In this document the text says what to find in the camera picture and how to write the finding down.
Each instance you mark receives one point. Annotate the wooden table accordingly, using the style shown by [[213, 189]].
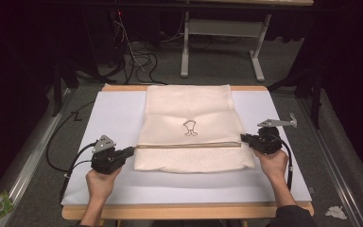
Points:
[[182, 212]]

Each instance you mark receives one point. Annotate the black metal stand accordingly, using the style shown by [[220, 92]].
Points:
[[315, 94], [58, 88]]

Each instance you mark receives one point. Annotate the person's left hand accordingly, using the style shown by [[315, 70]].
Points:
[[100, 186]]

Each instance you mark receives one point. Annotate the cream mesh laundry bag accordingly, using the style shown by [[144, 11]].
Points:
[[195, 107]]

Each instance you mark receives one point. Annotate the silver metal floor rail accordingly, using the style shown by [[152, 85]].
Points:
[[331, 157], [31, 157]]

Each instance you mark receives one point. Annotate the small crumpled white tissue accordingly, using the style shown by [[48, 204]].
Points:
[[294, 117]]

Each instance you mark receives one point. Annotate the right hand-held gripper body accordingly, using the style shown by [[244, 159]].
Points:
[[267, 142]]

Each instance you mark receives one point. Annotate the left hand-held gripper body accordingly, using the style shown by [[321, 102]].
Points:
[[105, 159]]

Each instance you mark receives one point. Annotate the white table mat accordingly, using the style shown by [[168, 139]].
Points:
[[113, 113]]

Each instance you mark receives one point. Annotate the large crumpled white tissue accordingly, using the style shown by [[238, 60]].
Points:
[[336, 213]]

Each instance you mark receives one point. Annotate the white metal desk frame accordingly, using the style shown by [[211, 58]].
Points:
[[223, 28]]

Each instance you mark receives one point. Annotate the person's right hand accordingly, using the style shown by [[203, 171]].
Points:
[[272, 165]]

